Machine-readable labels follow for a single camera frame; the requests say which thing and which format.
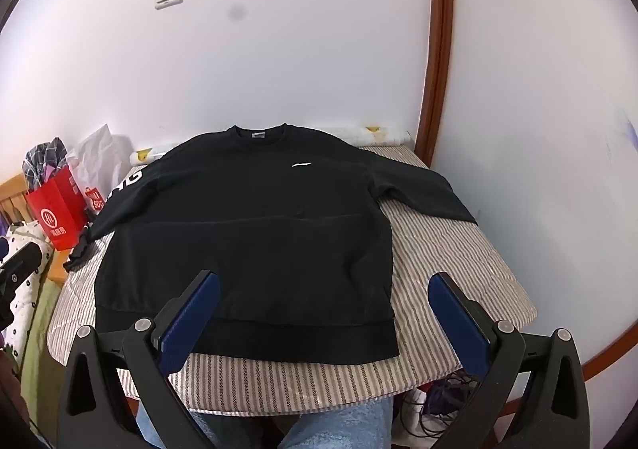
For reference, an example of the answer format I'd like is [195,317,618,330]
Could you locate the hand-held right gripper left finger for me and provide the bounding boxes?
[57,270,223,449]

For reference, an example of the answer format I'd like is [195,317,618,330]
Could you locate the wooden headboard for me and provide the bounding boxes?
[0,173,63,285]

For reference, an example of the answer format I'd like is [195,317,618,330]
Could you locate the person's blue jeans legs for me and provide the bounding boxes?
[136,396,394,449]

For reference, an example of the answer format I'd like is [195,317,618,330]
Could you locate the red paper bag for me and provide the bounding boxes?
[26,165,91,251]

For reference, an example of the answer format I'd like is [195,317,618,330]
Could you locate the brown wooden door frame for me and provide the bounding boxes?
[415,0,452,168]

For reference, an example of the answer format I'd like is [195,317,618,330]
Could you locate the plaid cloth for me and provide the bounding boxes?
[22,137,68,193]

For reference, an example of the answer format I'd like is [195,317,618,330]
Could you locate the striped mattress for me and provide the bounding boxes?
[47,142,539,417]

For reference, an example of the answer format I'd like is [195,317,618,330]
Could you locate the tangled black cables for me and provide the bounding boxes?
[419,374,499,440]

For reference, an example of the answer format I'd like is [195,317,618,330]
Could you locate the brown wooden baseboard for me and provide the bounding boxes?
[581,342,638,382]

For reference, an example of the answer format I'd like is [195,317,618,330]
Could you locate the white polka dot cloth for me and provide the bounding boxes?
[0,220,55,370]

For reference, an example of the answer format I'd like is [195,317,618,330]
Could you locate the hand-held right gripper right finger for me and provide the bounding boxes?
[427,271,591,449]

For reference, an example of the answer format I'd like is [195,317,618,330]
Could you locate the black sweatshirt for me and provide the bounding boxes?
[63,122,478,364]

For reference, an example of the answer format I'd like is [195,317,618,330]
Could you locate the white plastic bag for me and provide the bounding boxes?
[67,124,133,203]

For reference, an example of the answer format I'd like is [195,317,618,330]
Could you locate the green cloth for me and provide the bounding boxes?
[20,282,65,410]

